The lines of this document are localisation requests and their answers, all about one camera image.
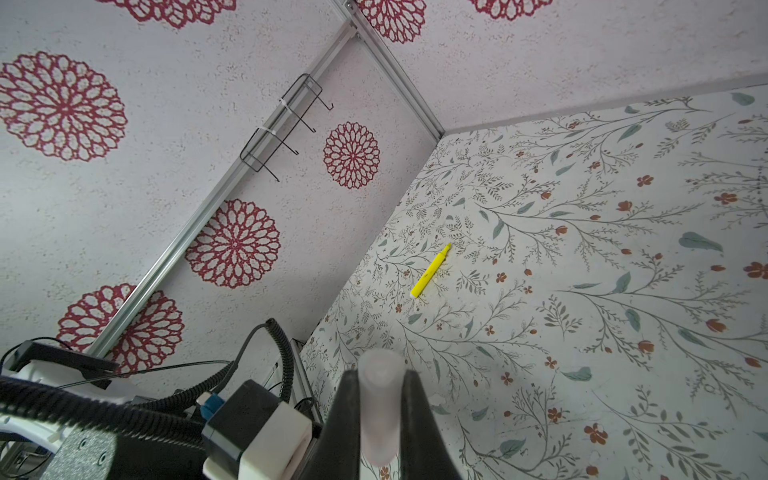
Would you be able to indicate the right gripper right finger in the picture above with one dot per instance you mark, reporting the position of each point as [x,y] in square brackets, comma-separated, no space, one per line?
[423,454]

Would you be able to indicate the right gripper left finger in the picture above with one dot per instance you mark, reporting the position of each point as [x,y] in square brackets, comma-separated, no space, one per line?
[336,455]

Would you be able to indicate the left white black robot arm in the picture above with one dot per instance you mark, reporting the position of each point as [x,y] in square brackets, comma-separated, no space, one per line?
[92,420]

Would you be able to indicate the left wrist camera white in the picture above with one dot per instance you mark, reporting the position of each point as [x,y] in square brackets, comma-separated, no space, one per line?
[252,435]

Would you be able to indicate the black wire wall basket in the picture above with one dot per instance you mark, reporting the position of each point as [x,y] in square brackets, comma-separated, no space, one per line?
[292,108]

